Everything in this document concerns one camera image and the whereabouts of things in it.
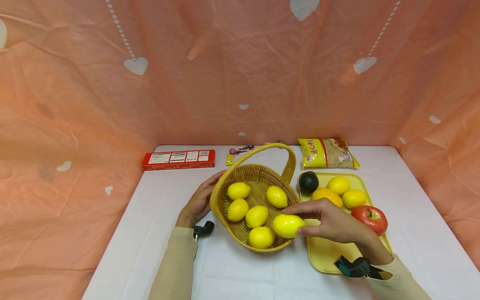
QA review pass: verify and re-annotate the person's left hand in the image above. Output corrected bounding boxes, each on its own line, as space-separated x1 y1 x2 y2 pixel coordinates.
175 170 228 228

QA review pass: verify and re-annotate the person's right hand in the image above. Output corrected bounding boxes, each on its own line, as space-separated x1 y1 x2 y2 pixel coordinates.
282 198 393 265

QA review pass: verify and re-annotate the yellow lemon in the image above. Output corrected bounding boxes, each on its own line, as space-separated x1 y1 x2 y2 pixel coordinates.
247 227 275 250
266 185 289 209
227 198 250 222
227 182 251 200
272 214 307 239
327 176 351 196
245 205 269 229
341 189 368 209

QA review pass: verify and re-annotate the woven wicker basket with handle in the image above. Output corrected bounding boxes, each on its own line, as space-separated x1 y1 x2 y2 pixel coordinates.
209 143 302 254

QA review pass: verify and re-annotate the person's right forearm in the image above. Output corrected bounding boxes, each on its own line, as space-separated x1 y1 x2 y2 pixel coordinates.
364 254 432 300

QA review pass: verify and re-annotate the orange round fruit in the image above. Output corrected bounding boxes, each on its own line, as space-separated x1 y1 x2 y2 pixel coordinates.
311 187 344 209

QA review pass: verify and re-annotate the dark green avocado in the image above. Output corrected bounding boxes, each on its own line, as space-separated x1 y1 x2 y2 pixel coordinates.
298 171 320 194

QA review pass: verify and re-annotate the yellow plastic tray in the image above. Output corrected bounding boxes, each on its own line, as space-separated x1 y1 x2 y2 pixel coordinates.
298 172 394 275

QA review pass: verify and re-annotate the red flat carton box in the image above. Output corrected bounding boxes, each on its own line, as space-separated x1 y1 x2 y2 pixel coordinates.
141 150 216 171

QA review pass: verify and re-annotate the black wrist band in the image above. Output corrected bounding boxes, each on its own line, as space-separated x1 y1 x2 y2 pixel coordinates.
334 255 393 280
192 221 215 242

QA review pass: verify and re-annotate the yellow snack bag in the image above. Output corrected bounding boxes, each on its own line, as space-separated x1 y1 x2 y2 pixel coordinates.
297 137 361 169

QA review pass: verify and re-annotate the red apple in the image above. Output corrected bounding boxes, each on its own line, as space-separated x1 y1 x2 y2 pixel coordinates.
351 205 389 236

